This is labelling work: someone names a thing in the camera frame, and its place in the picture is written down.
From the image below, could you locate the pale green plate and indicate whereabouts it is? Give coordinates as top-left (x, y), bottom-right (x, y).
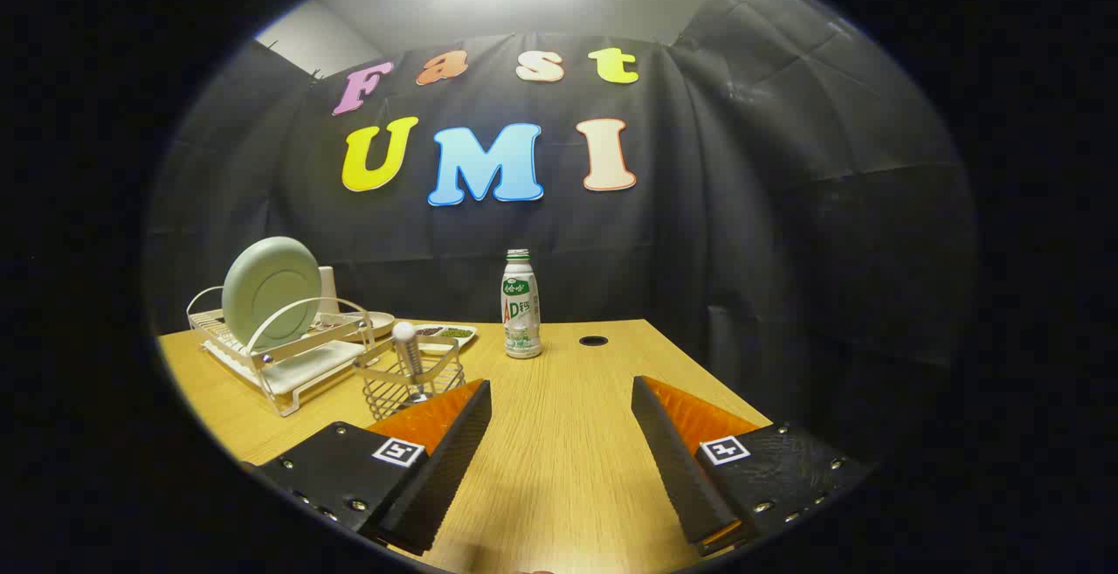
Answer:
top-left (222, 236), bottom-right (323, 350)

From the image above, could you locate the beige round meat plate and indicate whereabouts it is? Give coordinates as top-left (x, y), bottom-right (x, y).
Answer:
top-left (336, 311), bottom-right (397, 341)

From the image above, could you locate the black backdrop cloth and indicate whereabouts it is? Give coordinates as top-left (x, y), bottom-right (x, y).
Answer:
top-left (144, 0), bottom-right (979, 470)

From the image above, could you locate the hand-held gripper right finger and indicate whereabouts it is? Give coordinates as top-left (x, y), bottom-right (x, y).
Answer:
top-left (631, 375), bottom-right (874, 557)

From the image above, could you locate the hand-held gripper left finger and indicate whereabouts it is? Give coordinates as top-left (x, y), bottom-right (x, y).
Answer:
top-left (249, 379), bottom-right (493, 557)

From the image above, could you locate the metal wire basket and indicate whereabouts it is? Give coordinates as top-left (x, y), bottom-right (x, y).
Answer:
top-left (354, 335), bottom-right (466, 421)

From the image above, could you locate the white green drink bottle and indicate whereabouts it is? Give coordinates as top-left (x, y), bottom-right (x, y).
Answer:
top-left (501, 249), bottom-right (542, 359)

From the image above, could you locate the white divided bean dish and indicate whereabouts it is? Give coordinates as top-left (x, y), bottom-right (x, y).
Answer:
top-left (411, 324), bottom-right (479, 356)

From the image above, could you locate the white handled metal spoon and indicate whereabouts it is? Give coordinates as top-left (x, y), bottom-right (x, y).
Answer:
top-left (390, 322), bottom-right (426, 400)

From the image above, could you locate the white wire dish rack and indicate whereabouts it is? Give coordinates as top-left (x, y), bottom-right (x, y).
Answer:
top-left (186, 286), bottom-right (376, 418)

